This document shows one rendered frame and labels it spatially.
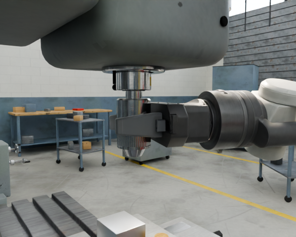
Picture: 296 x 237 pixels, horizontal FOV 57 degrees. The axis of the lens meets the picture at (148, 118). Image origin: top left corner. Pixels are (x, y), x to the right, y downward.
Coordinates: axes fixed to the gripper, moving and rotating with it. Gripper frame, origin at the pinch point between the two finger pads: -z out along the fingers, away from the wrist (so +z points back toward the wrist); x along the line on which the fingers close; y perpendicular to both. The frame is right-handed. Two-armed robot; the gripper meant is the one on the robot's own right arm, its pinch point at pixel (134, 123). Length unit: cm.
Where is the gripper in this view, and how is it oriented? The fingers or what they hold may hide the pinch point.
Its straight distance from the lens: 37.8
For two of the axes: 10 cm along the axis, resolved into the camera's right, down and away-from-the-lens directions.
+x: 2.8, 0.9, -9.6
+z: 9.6, -0.4, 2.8
